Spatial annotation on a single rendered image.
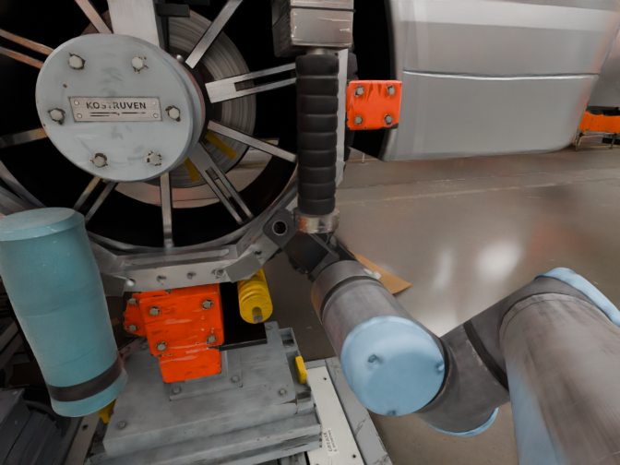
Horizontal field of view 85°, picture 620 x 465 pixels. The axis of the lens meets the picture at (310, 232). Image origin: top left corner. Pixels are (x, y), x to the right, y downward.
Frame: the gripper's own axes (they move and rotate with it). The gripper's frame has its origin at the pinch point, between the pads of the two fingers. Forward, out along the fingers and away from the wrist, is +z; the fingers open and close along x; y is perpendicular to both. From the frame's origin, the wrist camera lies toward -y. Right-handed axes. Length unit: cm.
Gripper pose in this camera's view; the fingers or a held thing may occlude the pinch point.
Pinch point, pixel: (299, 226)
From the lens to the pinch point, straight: 63.1
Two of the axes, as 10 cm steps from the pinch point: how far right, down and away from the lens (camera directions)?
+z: -2.5, -3.7, 9.0
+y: 6.9, 5.9, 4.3
